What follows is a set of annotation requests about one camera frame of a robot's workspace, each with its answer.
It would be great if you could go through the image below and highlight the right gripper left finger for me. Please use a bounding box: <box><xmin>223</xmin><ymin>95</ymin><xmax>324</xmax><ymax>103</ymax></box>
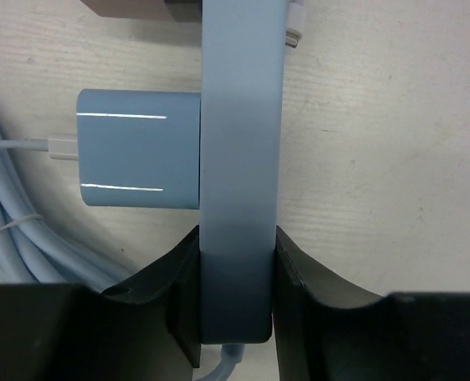
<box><xmin>0</xmin><ymin>229</ymin><xmax>200</xmax><ymax>380</ymax></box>

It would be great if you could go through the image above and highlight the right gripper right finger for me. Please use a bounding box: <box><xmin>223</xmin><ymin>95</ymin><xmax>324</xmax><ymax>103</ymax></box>
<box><xmin>274</xmin><ymin>230</ymin><xmax>470</xmax><ymax>380</ymax></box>

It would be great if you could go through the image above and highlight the blue power strip cord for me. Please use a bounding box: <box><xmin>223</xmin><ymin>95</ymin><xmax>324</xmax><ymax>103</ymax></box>
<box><xmin>0</xmin><ymin>90</ymin><xmax>244</xmax><ymax>381</ymax></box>

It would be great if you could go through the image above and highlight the thin blue usb cable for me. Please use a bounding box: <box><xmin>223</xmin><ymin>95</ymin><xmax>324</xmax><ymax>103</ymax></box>
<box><xmin>0</xmin><ymin>0</ymin><xmax>310</xmax><ymax>162</ymax></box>

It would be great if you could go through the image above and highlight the blue power strip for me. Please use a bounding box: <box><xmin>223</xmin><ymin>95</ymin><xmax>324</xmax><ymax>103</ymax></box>
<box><xmin>199</xmin><ymin>1</ymin><xmax>288</xmax><ymax>344</ymax></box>

